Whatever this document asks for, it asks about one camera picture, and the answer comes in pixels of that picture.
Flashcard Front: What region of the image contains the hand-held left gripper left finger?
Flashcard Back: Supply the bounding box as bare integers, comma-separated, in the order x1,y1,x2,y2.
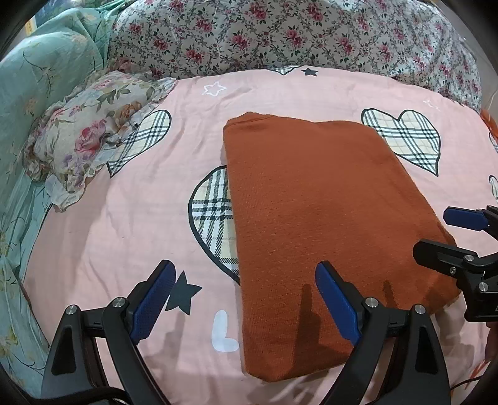
41,259,177,405

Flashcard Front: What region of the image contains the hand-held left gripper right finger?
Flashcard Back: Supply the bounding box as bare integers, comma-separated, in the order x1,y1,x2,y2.
314,261,452,405

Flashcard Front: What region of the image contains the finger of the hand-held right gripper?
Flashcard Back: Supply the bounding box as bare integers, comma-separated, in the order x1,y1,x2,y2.
444,206,498,233
412,239,498,282

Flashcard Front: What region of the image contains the orange knit sweater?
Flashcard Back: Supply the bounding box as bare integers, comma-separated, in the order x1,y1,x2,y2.
223,111,460,384

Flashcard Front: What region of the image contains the pink heart-print bed sheet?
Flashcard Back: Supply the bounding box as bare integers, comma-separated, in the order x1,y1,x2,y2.
22,65,498,405

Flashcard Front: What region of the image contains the floral ruffled pillow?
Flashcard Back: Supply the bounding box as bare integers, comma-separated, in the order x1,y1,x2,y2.
24,70,178,213

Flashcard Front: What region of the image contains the teal floral blanket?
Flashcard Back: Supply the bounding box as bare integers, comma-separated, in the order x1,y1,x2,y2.
0,3,118,390

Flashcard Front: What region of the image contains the white rose-print quilt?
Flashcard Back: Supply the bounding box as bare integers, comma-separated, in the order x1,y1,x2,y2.
108,0,484,114

